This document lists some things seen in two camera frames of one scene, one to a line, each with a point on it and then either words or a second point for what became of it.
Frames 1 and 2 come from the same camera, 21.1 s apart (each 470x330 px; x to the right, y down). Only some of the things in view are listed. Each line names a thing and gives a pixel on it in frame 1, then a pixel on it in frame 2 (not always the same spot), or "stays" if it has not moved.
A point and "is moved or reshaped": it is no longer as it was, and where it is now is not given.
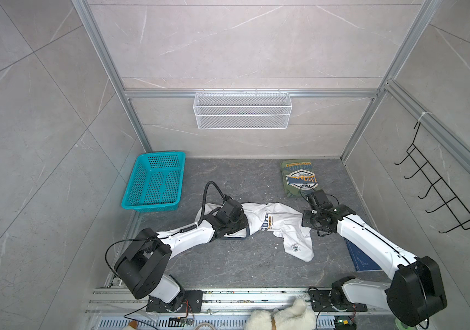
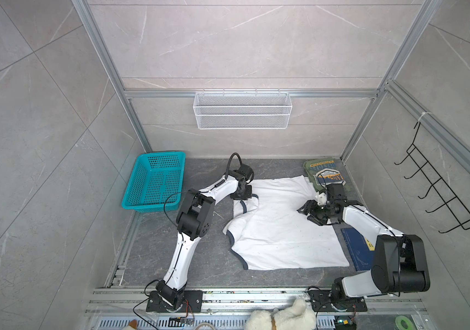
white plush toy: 296,317 stays
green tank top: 299,177 to 323,172
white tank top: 284,224 is moved or reshaped
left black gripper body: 240,223 to 247,194
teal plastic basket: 156,183 stays
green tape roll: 401,325 stays
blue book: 361,261 stays
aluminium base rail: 129,309 stays
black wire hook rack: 465,219 stays
